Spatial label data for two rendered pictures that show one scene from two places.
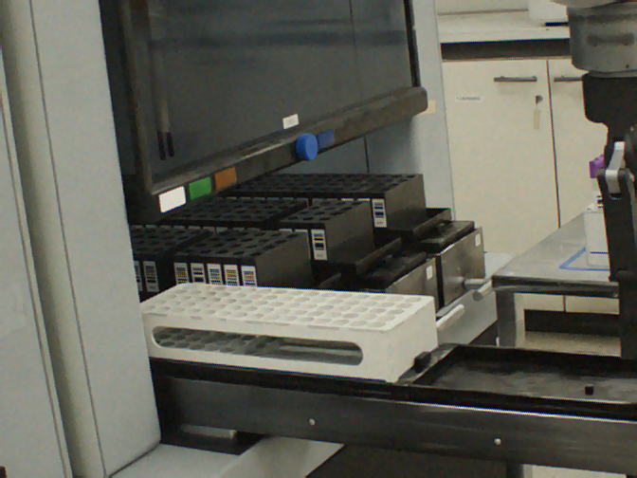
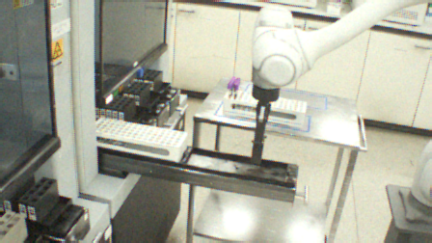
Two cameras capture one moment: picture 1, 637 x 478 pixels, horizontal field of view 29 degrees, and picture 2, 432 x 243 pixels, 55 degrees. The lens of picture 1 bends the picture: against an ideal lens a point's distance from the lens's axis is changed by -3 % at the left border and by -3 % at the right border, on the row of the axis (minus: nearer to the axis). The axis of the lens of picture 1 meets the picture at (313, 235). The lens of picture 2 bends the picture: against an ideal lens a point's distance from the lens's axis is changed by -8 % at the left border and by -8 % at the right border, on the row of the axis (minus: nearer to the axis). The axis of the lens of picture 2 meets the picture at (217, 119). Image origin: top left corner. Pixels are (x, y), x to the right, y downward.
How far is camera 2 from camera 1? 0.41 m
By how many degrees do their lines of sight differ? 24
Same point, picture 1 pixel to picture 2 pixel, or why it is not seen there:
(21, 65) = (73, 62)
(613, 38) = not seen: hidden behind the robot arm
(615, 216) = (258, 128)
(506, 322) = (196, 130)
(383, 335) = (176, 148)
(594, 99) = (257, 94)
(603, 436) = (244, 185)
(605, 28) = not seen: hidden behind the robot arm
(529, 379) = (217, 162)
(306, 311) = (148, 135)
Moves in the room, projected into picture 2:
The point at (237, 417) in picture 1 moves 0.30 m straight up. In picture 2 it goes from (124, 167) to (124, 74)
